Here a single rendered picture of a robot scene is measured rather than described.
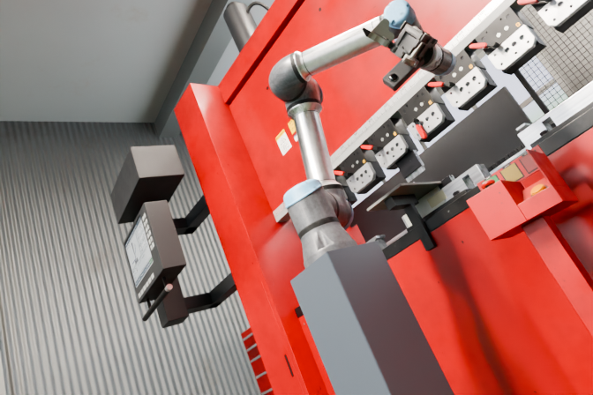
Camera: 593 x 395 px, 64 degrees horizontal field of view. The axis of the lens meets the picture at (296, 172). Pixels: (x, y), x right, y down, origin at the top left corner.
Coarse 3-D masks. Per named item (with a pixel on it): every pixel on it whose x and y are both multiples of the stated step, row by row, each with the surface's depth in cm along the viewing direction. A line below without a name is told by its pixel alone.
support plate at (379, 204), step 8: (400, 184) 164; (408, 184) 167; (416, 184) 170; (424, 184) 174; (432, 184) 178; (392, 192) 167; (400, 192) 170; (408, 192) 174; (416, 192) 178; (424, 192) 183; (384, 200) 171; (368, 208) 175; (376, 208) 176; (384, 208) 180
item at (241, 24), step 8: (232, 8) 292; (240, 8) 292; (248, 8) 292; (224, 16) 297; (232, 16) 291; (240, 16) 289; (248, 16) 291; (232, 24) 290; (240, 24) 287; (248, 24) 287; (232, 32) 290; (240, 32) 285; (248, 32) 284; (240, 40) 284; (248, 40) 281; (240, 48) 284
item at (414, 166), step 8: (416, 152) 192; (400, 160) 196; (408, 160) 193; (416, 160) 190; (400, 168) 196; (408, 168) 193; (416, 168) 190; (424, 168) 188; (408, 176) 194; (416, 176) 192
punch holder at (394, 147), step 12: (396, 120) 198; (384, 132) 198; (396, 132) 193; (408, 132) 198; (372, 144) 203; (384, 144) 198; (396, 144) 194; (408, 144) 193; (384, 156) 198; (396, 156) 193; (396, 168) 203
